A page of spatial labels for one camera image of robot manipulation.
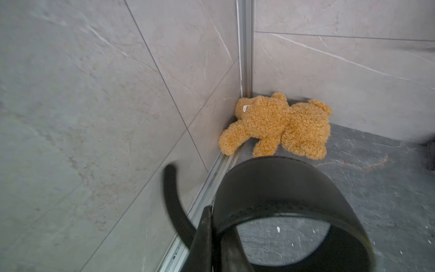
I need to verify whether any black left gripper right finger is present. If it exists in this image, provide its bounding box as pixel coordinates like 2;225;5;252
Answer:
220;227;254;272

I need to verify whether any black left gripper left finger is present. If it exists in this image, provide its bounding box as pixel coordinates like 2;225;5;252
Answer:
180;205;213;272

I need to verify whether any black leather belt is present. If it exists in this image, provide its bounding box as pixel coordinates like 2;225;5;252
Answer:
163;156;376;272

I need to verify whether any brown teddy bear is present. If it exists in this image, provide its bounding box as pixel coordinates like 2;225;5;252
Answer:
218;92;333;160

